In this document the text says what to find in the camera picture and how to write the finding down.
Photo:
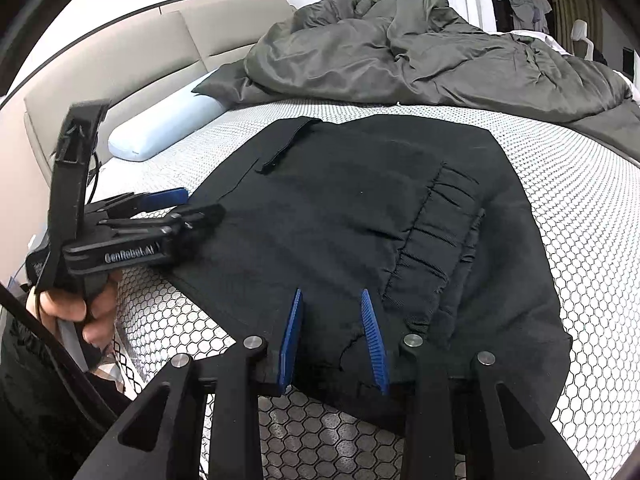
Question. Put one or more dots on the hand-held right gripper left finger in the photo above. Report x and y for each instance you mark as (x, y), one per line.
(291, 340)

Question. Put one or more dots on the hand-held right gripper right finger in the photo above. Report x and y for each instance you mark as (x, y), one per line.
(374, 340)

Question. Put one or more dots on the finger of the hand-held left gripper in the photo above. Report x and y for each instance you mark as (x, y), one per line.
(190, 225)
(160, 198)

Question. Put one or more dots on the black pants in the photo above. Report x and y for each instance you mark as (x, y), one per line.
(350, 210)

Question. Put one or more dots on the person's left hand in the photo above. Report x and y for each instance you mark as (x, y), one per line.
(60, 305)

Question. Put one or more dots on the light blue pillow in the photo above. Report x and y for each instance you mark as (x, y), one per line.
(160, 125)

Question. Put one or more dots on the beige padded headboard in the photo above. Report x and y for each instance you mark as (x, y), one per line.
(125, 70)

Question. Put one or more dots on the dark patterned cloth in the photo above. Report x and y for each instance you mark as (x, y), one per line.
(30, 385)

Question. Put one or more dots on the honeycomb patterned bed mattress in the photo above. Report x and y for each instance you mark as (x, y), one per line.
(575, 210)

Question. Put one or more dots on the dark grey duvet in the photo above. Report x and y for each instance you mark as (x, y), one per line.
(400, 60)

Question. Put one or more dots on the hanging grey clothes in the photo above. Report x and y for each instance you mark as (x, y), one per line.
(522, 5)

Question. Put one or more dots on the white chair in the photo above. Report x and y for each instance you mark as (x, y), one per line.
(580, 32)

